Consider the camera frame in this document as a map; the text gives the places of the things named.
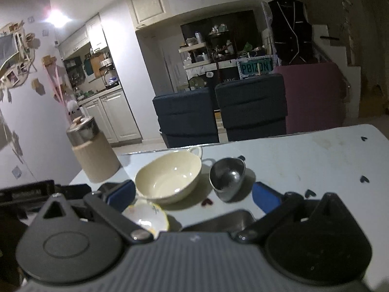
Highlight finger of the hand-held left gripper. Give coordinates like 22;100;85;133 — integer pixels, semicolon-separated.
55;184;92;200

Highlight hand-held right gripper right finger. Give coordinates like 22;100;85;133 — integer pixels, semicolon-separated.
235;182;344;245

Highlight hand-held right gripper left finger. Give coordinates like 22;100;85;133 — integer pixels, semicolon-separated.
38;180;154;245

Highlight small white yellow-rimmed bowl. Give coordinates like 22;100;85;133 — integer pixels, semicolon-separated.
122;199;169;238

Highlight round steel bowl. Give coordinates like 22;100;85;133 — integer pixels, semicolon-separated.
209;156;246;203

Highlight rectangular steel tray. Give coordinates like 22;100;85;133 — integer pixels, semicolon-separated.
182;208;256;241

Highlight beige jug with steel lid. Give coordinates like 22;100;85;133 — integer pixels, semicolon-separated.
66;116;121;183

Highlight white lower kitchen cabinets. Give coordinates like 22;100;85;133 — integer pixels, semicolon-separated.
77;90;143;145

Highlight white kitchen cabinets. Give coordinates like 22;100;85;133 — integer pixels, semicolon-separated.
58;14;108;60
77;90;143;145

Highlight dark blue chair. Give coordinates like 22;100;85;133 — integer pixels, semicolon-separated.
214;73;288;142
152;87;220;149

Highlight maroon sofa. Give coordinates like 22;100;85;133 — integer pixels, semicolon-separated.
274;62;347;134

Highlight glass kettle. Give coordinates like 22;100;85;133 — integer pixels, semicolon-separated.
102;67;119;87

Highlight wooden cutting board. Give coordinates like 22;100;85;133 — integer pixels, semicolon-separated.
89;53;105;78

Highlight teal framed sign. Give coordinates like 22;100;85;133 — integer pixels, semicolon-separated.
236;55;274;79

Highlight cluttered shelf unit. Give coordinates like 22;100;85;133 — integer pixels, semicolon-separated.
178;23;238;70

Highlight white upper kitchen cabinets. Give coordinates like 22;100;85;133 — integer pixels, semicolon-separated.
58;14;108;60

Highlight black hanging garment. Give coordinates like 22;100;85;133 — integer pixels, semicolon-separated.
267;0;315;66

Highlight ceiling light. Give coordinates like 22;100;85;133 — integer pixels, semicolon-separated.
45;9;69;28

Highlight wall photo collage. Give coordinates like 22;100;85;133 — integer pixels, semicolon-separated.
0;21;41;102

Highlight white wall cupboard door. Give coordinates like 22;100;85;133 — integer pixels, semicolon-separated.
125;0;175;31

